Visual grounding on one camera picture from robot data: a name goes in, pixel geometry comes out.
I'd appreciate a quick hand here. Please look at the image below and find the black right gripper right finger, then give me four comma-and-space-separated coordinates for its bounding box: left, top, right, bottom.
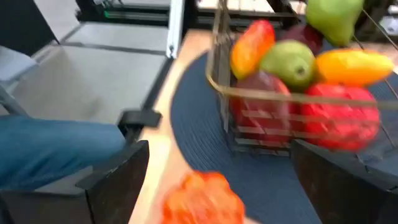
290, 139, 398, 224

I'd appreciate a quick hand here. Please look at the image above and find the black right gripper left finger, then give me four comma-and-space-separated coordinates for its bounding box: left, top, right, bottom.
76, 139, 150, 224

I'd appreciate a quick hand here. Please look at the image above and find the red pomegranate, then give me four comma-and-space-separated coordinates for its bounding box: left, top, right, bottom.
300, 83, 382, 152

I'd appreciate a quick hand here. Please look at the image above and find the small orange pumpkin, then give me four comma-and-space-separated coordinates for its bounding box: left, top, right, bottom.
160, 170, 246, 224

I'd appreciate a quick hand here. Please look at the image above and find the yellow mango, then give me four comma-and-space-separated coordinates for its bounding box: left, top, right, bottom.
315, 48, 395, 87

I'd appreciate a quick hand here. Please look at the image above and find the dark red apple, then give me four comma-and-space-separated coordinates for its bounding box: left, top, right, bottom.
229, 70, 296, 144
281, 24, 324, 55

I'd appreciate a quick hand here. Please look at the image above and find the green pear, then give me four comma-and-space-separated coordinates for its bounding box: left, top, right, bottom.
305, 0, 364, 47
259, 39, 317, 91

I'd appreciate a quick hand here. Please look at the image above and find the red orange pepper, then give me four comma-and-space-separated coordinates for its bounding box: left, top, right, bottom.
229, 19, 277, 80

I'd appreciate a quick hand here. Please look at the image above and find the person's leg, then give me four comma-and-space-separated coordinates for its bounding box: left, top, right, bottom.
0, 114, 127, 190

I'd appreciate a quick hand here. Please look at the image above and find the round dark blue placemat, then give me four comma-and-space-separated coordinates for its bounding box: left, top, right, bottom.
170, 51, 398, 224

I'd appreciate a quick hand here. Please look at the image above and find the white bar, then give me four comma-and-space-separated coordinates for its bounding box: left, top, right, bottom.
166, 0, 186, 60

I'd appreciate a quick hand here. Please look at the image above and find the black upright panel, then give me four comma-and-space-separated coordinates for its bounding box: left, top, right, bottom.
0, 0, 58, 57

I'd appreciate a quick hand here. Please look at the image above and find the gold rimmed wire basket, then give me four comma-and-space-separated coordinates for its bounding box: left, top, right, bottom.
205, 0, 398, 156

